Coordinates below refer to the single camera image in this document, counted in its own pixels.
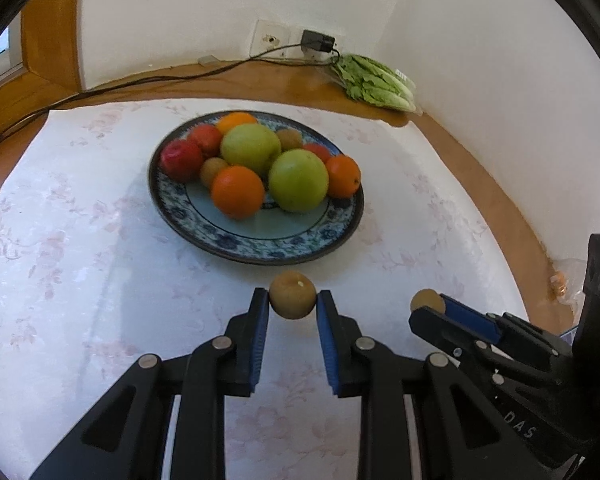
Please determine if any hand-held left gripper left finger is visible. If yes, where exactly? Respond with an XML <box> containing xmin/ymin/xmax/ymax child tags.
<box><xmin>30</xmin><ymin>287</ymin><xmax>271</xmax><ymax>480</ymax></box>

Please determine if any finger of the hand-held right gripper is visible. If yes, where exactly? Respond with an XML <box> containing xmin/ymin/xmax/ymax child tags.
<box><xmin>409</xmin><ymin>307</ymin><xmax>572</xmax><ymax>411</ymax></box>
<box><xmin>442</xmin><ymin>296</ymin><xmax>574</xmax><ymax>362</ymax></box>

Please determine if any bagged green lettuce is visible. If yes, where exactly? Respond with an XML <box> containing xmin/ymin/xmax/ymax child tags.
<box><xmin>329</xmin><ymin>53</ymin><xmax>423</xmax><ymax>115</ymax></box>

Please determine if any blue floral ceramic plate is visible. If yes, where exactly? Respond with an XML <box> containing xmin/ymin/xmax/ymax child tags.
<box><xmin>147</xmin><ymin>110</ymin><xmax>365</xmax><ymax>264</ymax></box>

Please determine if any small brown pear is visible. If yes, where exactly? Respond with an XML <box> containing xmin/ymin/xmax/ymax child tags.
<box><xmin>410</xmin><ymin>288</ymin><xmax>446</xmax><ymax>313</ymax></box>
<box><xmin>269</xmin><ymin>271</ymin><xmax>317</xmax><ymax>320</ymax></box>

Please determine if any small red apple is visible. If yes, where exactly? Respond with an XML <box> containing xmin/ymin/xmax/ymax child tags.
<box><xmin>187</xmin><ymin>124</ymin><xmax>224</xmax><ymax>158</ymax></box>
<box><xmin>302</xmin><ymin>143</ymin><xmax>332</xmax><ymax>165</ymax></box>

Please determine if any large red apple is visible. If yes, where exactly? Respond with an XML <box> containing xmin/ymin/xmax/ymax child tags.
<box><xmin>160</xmin><ymin>139</ymin><xmax>204</xmax><ymax>183</ymax></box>

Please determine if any large green pear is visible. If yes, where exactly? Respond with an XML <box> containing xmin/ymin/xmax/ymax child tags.
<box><xmin>220</xmin><ymin>123</ymin><xmax>282</xmax><ymax>177</ymax></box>

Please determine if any white floral tablecloth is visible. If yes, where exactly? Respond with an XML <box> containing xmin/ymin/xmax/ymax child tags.
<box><xmin>0</xmin><ymin>99</ymin><xmax>531</xmax><ymax>480</ymax></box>

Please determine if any black charger cable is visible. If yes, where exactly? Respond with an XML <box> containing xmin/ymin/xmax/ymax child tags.
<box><xmin>0</xmin><ymin>42</ymin><xmax>342</xmax><ymax>228</ymax></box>

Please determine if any wooden window frame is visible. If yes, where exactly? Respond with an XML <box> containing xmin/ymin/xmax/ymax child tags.
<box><xmin>0</xmin><ymin>0</ymin><xmax>83</xmax><ymax>111</ymax></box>

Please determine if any barred window glass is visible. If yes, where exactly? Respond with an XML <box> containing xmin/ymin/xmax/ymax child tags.
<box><xmin>0</xmin><ymin>25</ymin><xmax>23</xmax><ymax>78</ymax></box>

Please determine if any orange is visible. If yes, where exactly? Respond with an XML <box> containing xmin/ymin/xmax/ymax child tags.
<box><xmin>216</xmin><ymin>112</ymin><xmax>258</xmax><ymax>135</ymax></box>
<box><xmin>211</xmin><ymin>165</ymin><xmax>266</xmax><ymax>220</ymax></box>
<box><xmin>325</xmin><ymin>155</ymin><xmax>362</xmax><ymax>199</ymax></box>

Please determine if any stained white wall socket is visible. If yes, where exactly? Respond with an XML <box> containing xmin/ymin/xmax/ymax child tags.
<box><xmin>250</xmin><ymin>19</ymin><xmax>292</xmax><ymax>58</ymax></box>

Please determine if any brown kiwi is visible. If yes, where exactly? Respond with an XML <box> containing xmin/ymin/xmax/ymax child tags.
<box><xmin>200</xmin><ymin>157</ymin><xmax>230</xmax><ymax>189</ymax></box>

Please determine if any clear plastic bag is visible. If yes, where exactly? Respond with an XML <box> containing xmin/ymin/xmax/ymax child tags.
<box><xmin>547</xmin><ymin>255</ymin><xmax>586</xmax><ymax>311</ymax></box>

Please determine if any black plug-in charger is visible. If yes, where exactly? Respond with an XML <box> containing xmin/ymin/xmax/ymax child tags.
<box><xmin>300</xmin><ymin>30</ymin><xmax>337</xmax><ymax>54</ymax></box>

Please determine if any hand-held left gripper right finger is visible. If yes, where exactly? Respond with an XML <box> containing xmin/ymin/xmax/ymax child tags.
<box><xmin>316</xmin><ymin>290</ymin><xmax>546</xmax><ymax>480</ymax></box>

